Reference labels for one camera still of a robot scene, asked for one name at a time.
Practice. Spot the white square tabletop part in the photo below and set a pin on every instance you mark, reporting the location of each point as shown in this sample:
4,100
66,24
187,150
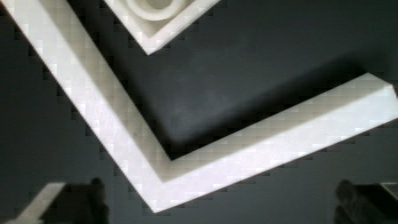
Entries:
156,19

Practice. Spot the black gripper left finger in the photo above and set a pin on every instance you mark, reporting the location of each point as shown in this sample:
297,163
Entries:
66,204

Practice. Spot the white U-shaped obstacle fence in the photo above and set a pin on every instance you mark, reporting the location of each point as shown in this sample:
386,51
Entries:
245,96

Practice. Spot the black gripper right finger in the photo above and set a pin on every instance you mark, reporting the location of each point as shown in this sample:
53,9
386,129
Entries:
366,203

